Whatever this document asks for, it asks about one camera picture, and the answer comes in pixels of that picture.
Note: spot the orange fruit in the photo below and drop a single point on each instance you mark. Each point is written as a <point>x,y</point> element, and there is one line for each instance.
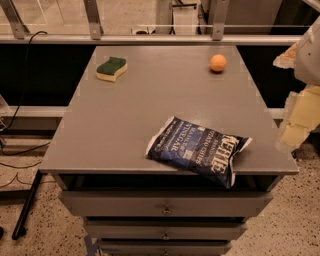
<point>218,63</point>

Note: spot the blue kettle chips bag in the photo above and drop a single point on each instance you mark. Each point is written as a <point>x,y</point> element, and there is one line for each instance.
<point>201,150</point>

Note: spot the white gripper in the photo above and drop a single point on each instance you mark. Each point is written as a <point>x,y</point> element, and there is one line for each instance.
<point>308,61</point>

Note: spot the green yellow sponge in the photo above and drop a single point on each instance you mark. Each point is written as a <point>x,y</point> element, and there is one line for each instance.
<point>111,69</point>

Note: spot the black floor bar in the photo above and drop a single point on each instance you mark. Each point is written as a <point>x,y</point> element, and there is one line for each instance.
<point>20,230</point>

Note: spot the grey drawer cabinet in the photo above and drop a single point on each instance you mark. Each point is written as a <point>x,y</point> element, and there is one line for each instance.
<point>134,205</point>

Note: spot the metal railing frame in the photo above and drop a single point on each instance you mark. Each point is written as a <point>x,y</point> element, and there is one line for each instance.
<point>154,22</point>

